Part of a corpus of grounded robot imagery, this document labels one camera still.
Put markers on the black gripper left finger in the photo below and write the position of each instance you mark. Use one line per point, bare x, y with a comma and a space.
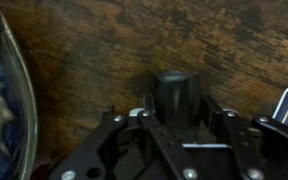
157, 140

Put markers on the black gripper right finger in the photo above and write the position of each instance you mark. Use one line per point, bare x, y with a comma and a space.
240, 140

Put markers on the blue round ceramic tray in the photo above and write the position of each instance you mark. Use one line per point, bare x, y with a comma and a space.
4, 100

